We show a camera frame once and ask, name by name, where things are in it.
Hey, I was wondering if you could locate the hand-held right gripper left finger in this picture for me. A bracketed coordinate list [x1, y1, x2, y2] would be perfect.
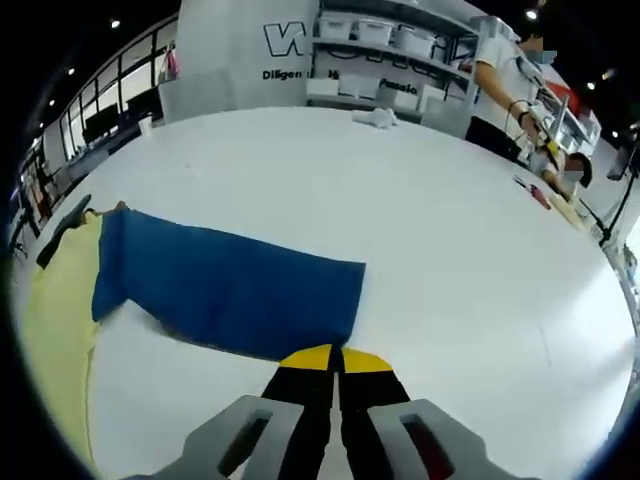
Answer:
[149, 343, 334, 480]

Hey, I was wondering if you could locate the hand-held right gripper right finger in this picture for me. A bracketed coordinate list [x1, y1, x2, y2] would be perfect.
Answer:
[335, 347, 544, 480]

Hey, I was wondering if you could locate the yellow blue grey garment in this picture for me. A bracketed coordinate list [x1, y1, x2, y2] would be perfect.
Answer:
[19, 194, 367, 474]

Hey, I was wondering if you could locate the white crumpled cloth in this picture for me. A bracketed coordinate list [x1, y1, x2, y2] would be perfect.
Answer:
[352, 107, 399, 130]

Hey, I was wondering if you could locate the black tripod stand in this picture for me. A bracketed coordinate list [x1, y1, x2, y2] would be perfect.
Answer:
[579, 144, 640, 246]

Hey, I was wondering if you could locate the wide black monitor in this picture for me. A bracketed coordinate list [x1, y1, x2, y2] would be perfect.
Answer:
[124, 94, 161, 126]

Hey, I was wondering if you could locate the small black monitor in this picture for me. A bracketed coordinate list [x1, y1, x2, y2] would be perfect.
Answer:
[82, 107, 121, 146]

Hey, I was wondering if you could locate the grey metal shelf rack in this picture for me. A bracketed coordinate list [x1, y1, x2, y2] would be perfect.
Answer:
[307, 0, 481, 124]

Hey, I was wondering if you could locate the row of white storage bins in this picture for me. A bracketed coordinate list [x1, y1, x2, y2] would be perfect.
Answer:
[319, 9, 471, 109]

